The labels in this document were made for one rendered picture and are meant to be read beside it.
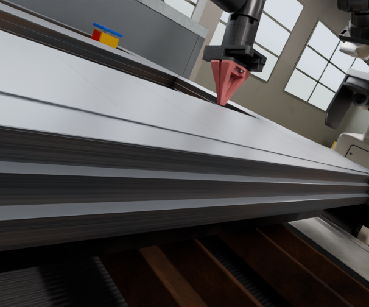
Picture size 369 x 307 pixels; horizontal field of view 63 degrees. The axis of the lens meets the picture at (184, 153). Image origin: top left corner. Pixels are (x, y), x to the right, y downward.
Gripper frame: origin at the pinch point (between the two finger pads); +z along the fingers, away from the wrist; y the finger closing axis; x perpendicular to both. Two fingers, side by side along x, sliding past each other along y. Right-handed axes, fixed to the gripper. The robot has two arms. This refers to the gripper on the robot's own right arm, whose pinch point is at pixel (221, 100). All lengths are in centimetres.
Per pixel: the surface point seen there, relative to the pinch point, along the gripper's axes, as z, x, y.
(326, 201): 9.6, -14.2, 26.8
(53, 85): 5.8, -37.8, 20.1
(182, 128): 6.3, -30.8, 22.8
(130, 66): -2.5, -10.0, -17.0
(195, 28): -33, 42, -58
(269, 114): -54, 474, -266
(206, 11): -138, 227, -249
